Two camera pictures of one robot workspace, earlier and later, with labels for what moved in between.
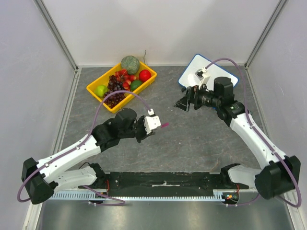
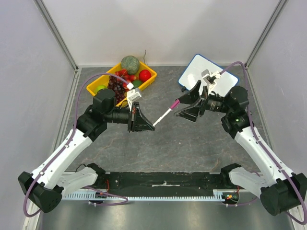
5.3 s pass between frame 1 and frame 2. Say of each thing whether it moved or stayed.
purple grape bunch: stayed
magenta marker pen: moved
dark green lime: stayed
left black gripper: moved
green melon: stayed
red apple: stayed
